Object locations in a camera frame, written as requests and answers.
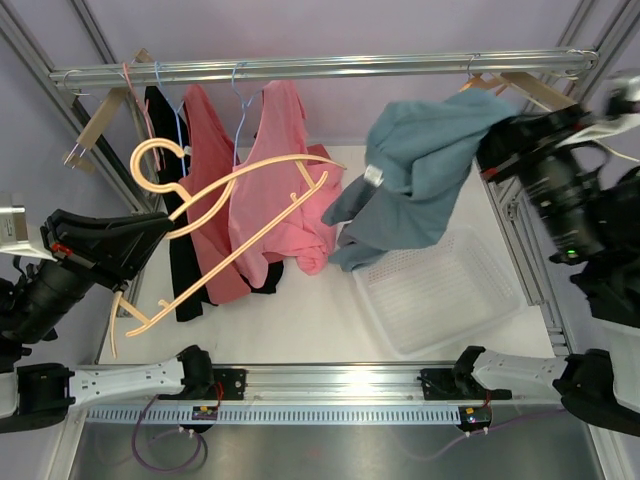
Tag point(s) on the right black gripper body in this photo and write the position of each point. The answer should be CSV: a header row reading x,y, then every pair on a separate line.
x,y
552,130

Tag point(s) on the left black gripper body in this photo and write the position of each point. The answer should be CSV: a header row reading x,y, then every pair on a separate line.
x,y
70,247

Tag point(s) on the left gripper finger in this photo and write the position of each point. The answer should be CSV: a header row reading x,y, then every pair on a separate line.
x,y
82,232
118,260

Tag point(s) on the light wooden hanger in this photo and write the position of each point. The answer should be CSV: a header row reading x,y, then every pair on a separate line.
x,y
226,184

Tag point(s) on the blue t shirt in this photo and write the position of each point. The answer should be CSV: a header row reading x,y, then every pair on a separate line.
x,y
417,158

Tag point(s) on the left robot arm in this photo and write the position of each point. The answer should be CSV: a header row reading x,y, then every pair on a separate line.
x,y
35,396

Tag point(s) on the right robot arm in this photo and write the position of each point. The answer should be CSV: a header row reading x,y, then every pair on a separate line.
x,y
594,228

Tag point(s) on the pale flat wooden hanger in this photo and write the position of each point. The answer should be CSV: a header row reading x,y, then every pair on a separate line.
x,y
549,99

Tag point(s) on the orange wooden hanger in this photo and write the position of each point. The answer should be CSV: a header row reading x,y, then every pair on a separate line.
x,y
494,83

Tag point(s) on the left pale wooden hanger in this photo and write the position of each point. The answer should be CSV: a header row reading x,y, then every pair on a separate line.
x,y
98,123

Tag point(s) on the light pink t shirt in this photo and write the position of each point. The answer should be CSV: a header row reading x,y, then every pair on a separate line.
x,y
260,195

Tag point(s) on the black garment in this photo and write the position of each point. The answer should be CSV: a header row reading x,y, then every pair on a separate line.
x,y
185,269

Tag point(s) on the white plastic basket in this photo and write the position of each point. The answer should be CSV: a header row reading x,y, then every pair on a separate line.
x,y
422,300

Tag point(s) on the aluminium hanging rail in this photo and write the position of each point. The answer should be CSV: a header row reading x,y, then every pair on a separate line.
x,y
566,61

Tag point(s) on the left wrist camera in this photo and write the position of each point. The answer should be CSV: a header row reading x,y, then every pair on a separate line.
x,y
18,236

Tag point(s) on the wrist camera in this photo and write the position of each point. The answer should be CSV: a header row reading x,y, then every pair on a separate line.
x,y
18,236
621,112

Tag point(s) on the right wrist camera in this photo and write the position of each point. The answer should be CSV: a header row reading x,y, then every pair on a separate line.
x,y
621,112

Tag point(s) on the pink wire hanger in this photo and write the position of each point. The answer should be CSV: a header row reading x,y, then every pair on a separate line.
x,y
143,110

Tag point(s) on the white cable duct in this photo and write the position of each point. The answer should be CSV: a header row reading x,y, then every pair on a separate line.
x,y
164,414

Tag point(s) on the front aluminium rail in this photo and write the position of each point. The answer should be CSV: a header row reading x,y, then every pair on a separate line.
x,y
325,382

